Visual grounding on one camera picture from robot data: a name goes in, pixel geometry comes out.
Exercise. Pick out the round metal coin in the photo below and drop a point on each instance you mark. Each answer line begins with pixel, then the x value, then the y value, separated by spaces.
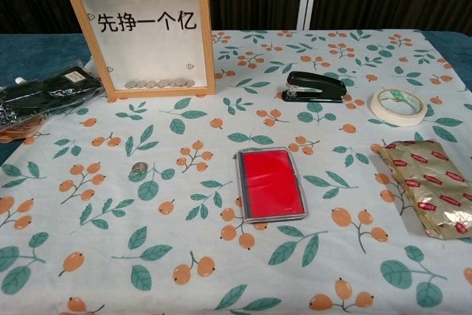
pixel 139 168

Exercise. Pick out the red ink pad case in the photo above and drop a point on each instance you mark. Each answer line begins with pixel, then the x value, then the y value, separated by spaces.
pixel 273 182

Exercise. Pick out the black stapler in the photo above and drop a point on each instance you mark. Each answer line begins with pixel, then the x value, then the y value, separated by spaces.
pixel 317 84

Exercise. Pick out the floral orange green tablecloth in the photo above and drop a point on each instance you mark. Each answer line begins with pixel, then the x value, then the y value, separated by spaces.
pixel 221 263

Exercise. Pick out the wooden glass-front money box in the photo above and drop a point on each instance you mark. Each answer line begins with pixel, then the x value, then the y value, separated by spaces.
pixel 147 45

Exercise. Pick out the beige masking tape roll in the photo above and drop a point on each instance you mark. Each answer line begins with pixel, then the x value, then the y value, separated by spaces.
pixel 380 108

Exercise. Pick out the black item in plastic bag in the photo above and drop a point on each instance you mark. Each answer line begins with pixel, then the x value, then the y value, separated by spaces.
pixel 44 90

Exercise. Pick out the gold foil packet red labels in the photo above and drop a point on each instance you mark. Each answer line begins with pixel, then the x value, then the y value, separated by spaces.
pixel 431 182

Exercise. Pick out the copper coloured plastic packet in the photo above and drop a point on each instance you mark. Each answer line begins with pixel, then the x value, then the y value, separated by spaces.
pixel 18 133

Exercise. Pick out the teal table cover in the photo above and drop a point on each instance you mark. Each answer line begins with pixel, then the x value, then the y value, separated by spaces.
pixel 37 49

